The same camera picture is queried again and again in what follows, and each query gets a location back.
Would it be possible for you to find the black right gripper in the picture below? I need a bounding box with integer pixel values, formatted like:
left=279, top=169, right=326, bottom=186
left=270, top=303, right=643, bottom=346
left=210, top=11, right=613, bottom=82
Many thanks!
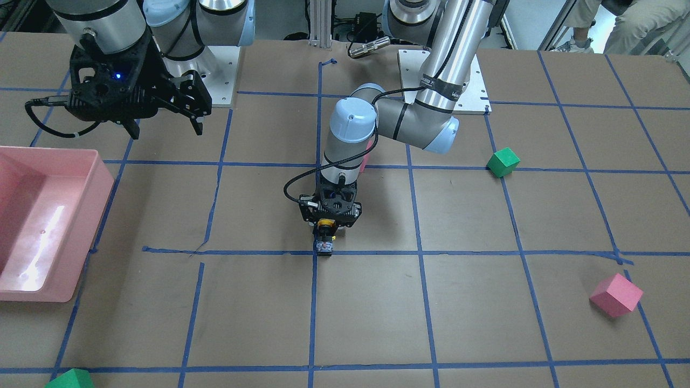
left=67, top=30, right=212, bottom=140

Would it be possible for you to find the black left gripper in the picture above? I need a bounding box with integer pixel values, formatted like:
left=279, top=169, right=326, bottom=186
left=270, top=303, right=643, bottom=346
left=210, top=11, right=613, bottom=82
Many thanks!
left=300, top=180, right=362, bottom=228

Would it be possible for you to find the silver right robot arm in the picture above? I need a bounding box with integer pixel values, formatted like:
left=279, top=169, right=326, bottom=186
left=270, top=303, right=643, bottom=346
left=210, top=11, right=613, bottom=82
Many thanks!
left=25, top=1, right=256, bottom=140

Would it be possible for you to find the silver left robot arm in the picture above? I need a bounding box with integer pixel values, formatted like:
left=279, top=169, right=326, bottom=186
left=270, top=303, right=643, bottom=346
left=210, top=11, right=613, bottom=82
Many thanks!
left=294, top=1, right=495, bottom=232

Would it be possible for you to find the pink foam cube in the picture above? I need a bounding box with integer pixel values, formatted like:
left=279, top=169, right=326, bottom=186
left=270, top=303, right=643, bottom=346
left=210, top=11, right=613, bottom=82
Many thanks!
left=359, top=137, right=375, bottom=174
left=589, top=273, right=644, bottom=318

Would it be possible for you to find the pink plastic bin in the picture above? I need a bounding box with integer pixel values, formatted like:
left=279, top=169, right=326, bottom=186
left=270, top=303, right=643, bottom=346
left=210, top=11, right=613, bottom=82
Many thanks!
left=1, top=147, right=114, bottom=302

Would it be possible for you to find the green foam cube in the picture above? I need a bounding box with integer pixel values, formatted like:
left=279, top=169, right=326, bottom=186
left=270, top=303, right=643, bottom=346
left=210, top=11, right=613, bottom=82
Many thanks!
left=486, top=147, right=521, bottom=178
left=45, top=368, right=95, bottom=388

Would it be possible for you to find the seated person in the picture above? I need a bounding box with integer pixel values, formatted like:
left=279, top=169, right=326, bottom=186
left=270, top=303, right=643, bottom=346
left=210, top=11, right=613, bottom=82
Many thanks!
left=551, top=1, right=689, bottom=54

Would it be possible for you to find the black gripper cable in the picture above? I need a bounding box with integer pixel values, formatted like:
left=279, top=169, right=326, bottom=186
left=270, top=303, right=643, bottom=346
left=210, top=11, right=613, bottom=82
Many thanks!
left=284, top=86, right=432, bottom=205
left=24, top=96, right=103, bottom=138

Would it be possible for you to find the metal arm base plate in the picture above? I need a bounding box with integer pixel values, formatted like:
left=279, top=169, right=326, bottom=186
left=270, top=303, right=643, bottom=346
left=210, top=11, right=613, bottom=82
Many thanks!
left=398, top=49, right=492, bottom=115
left=163, top=46, right=242, bottom=108

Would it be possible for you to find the aluminium frame post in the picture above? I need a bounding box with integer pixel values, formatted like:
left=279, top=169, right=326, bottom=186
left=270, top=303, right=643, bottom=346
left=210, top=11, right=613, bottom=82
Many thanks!
left=307, top=0, right=333, bottom=51

